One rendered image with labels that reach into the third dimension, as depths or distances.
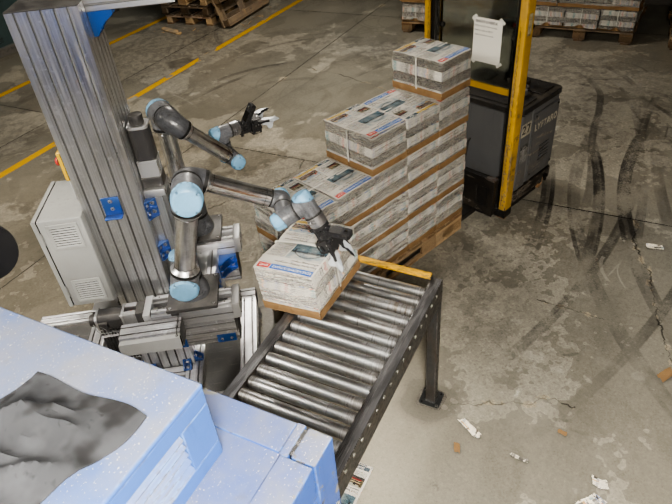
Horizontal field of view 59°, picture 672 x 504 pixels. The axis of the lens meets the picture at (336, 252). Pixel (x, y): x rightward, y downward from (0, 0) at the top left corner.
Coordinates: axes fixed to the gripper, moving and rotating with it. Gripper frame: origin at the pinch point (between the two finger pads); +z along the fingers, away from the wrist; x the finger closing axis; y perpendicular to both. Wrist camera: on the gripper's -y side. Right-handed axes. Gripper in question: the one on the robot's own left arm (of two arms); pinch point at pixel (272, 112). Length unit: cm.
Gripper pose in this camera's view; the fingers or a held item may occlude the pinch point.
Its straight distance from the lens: 318.8
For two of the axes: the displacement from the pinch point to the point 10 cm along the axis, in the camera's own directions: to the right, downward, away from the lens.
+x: 5.5, 5.9, -6.0
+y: 0.0, 7.1, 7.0
